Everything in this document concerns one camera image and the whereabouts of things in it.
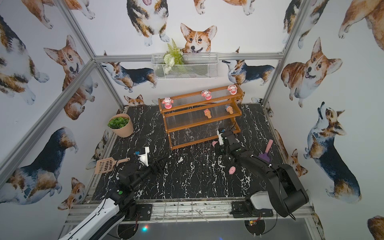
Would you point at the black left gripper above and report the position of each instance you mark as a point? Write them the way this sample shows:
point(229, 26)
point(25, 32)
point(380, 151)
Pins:
point(157, 165)

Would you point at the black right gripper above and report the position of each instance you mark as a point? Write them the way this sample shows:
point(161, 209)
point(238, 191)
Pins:
point(217, 146)

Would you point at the blue pink ice cream toy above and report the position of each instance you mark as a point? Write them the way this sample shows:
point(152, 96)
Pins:
point(230, 109)

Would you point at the pink ice cream cone toy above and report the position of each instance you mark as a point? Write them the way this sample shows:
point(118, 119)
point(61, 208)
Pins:
point(207, 113)

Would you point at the pink white bunny doll figure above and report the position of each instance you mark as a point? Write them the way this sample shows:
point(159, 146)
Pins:
point(233, 89)

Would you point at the pink hooded bunny doll figure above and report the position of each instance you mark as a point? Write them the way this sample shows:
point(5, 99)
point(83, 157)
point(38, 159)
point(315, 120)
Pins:
point(167, 102)

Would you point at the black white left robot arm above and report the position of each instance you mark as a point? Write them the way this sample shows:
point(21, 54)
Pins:
point(118, 204)

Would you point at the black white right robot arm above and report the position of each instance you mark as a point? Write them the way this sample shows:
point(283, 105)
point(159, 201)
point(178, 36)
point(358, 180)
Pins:
point(283, 193)

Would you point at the orange wooden two-tier shelf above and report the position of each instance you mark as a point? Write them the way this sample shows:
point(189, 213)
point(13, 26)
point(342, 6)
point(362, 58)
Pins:
point(186, 124)

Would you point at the beige slotted scoop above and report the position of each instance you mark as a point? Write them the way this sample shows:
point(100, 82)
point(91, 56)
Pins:
point(107, 165)

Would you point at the pink pot with green succulent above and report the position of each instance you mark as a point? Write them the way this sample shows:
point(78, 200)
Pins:
point(121, 125)

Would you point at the artificial fern with white flowers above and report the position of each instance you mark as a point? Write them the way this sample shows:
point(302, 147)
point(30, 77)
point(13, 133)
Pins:
point(173, 57)

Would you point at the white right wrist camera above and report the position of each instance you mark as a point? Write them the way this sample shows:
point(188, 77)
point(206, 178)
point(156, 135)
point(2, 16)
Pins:
point(220, 131)

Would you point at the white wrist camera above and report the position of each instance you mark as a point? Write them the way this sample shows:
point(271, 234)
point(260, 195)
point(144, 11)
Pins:
point(220, 131)
point(143, 155)

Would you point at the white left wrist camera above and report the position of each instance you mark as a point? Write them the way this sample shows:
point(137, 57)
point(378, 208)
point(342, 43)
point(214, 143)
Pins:
point(143, 155)

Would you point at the purple spatula with pink handle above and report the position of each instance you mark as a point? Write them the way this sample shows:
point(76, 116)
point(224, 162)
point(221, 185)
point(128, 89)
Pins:
point(264, 156)

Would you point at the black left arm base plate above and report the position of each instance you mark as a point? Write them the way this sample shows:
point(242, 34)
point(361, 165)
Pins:
point(140, 212)

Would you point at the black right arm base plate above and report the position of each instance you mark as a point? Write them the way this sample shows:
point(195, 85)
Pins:
point(245, 209)

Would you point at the white wire wall basket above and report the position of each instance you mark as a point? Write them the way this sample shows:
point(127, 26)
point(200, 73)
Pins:
point(197, 66)

